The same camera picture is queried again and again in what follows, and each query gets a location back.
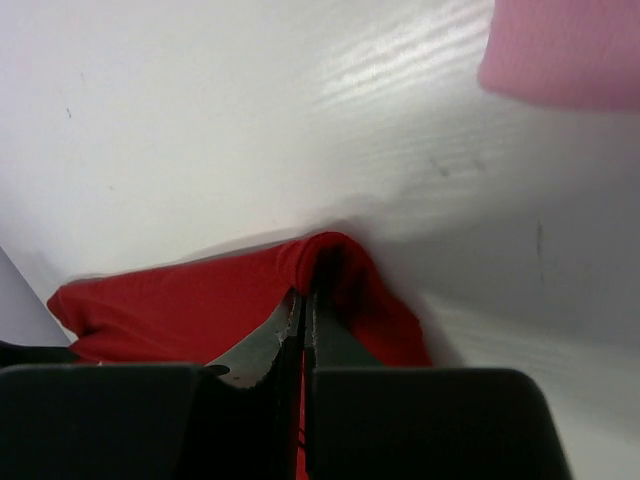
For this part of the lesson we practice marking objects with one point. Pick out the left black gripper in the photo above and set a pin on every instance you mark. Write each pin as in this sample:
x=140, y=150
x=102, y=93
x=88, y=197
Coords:
x=11, y=355

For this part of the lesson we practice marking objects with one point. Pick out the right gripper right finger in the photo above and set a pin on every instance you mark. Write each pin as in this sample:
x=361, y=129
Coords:
x=328, y=342

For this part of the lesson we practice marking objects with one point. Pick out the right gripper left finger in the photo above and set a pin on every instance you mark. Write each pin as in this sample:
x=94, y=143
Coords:
x=248, y=362

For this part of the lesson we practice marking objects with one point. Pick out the red t shirt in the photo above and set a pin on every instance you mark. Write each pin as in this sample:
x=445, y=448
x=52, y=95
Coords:
x=195, y=312

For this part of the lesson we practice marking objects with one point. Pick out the pink t shirt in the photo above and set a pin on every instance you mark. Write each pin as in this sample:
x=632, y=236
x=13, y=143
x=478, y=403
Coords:
x=566, y=54

